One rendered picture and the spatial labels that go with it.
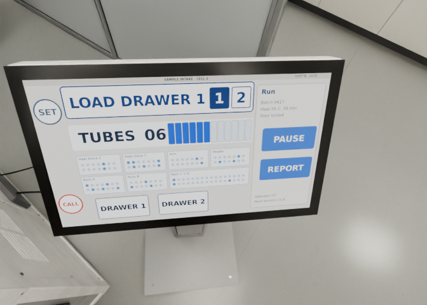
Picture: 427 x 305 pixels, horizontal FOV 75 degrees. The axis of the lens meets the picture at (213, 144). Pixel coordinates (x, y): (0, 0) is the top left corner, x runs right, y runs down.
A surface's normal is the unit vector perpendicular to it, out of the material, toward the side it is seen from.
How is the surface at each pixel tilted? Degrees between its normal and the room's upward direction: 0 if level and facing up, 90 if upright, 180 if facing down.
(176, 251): 3
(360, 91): 0
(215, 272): 3
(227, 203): 50
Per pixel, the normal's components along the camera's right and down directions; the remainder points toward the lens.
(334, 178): 0.07, -0.45
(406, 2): -0.54, 0.73
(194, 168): 0.12, 0.39
